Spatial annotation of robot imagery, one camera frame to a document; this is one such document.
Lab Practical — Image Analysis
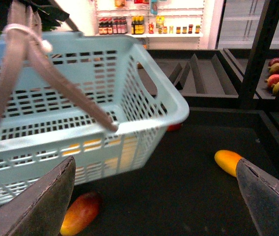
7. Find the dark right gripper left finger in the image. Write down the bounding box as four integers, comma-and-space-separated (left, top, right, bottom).
0, 156, 76, 236

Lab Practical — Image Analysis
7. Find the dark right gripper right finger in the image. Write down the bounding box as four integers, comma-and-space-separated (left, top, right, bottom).
236, 158, 279, 236

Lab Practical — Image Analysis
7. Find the light blue plastic basket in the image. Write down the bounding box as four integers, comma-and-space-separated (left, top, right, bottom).
0, 32, 189, 205

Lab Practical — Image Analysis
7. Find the red yellow mango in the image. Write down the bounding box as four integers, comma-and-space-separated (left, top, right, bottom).
60, 191, 102, 236

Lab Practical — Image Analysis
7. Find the white condiment shelf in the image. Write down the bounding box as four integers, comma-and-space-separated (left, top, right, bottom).
94, 0, 205, 50

